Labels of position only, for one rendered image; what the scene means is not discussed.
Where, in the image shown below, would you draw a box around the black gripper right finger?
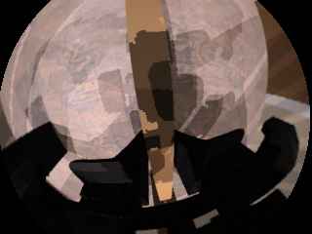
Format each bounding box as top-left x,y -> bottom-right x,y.
173,129 -> 245,195

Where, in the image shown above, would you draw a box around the long brown wooden rail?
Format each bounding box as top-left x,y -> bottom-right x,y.
125,0 -> 175,200

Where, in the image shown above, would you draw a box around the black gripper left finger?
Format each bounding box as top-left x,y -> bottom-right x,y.
69,130 -> 149,206

